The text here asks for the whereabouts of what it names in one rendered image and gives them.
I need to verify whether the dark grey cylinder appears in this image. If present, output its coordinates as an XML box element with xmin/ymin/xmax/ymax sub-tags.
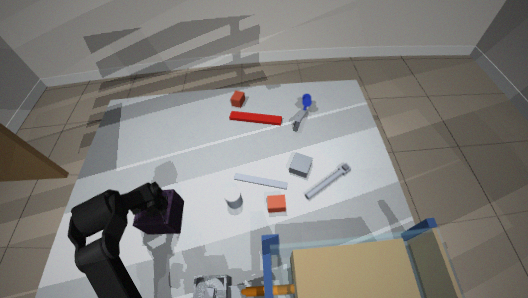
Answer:
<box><xmin>224</xmin><ymin>187</ymin><xmax>243</xmax><ymax>209</ymax></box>

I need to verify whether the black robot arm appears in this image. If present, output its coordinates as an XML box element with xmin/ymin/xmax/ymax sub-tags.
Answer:
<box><xmin>68</xmin><ymin>182</ymin><xmax>168</xmax><ymax>298</ymax></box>

